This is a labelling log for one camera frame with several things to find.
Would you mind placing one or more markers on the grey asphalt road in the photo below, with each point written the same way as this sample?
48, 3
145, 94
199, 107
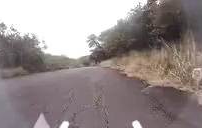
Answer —
89, 96

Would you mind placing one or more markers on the distant hill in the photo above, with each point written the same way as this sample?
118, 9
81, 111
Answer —
64, 61

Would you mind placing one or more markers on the row of dark trees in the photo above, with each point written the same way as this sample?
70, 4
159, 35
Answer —
149, 30

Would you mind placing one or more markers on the dry grass verge with trees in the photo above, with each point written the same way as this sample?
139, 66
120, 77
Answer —
162, 66

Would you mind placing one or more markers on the robot's own part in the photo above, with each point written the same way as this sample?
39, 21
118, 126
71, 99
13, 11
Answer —
136, 124
64, 125

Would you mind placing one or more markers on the green bushes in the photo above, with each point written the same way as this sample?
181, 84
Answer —
19, 53

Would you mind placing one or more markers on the dry grass verge with bushes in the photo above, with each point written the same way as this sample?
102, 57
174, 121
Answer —
7, 72

